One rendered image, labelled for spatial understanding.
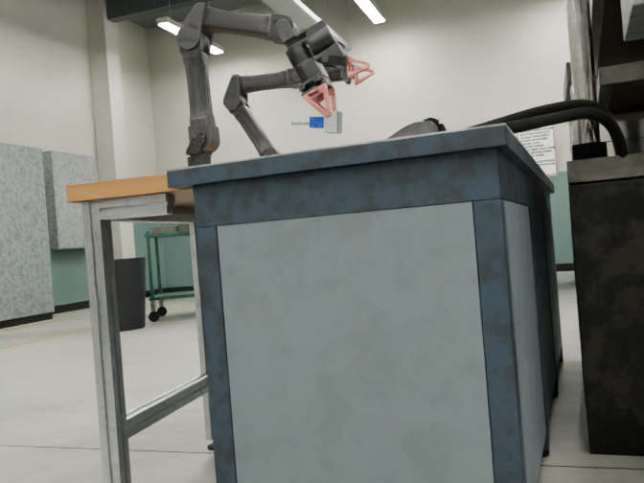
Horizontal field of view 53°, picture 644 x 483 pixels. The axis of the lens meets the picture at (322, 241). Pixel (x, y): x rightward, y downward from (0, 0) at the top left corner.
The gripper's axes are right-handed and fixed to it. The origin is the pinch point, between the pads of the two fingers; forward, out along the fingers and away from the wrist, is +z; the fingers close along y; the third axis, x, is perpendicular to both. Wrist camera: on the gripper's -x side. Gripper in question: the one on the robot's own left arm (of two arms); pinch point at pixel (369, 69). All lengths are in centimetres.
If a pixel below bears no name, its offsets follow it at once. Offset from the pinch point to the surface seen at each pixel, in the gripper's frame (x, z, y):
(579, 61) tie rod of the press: 14, 62, -33
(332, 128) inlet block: 29, -1, -60
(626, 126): 27, 81, 8
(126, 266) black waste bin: 69, -264, 276
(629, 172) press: 45, 72, -38
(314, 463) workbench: 102, -1, -96
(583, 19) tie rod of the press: 3, 64, -33
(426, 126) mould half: 28, 21, -39
